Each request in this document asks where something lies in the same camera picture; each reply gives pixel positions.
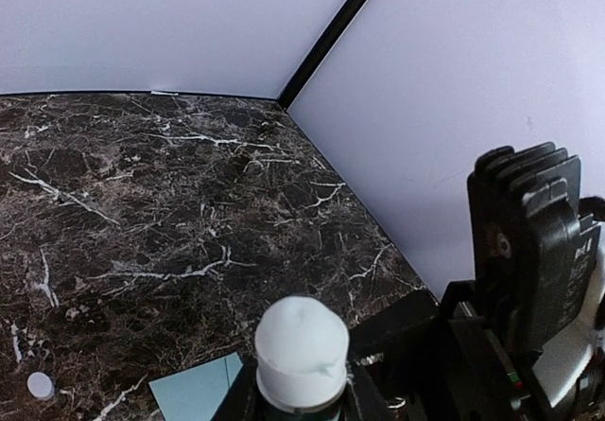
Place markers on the black right corner frame post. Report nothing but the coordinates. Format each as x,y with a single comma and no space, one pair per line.
319,51

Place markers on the white green glue stick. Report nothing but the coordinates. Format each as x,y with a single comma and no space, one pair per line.
301,347

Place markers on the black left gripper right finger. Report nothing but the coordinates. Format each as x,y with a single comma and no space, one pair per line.
362,401

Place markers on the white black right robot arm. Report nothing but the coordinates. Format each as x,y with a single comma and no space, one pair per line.
570,367

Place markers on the light blue paper envelope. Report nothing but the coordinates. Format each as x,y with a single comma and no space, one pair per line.
196,393

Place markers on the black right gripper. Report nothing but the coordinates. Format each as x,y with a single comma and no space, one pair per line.
444,362

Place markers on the small white glue cap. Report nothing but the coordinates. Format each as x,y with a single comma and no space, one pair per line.
40,386

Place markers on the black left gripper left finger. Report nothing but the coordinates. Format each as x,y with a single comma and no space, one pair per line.
241,401

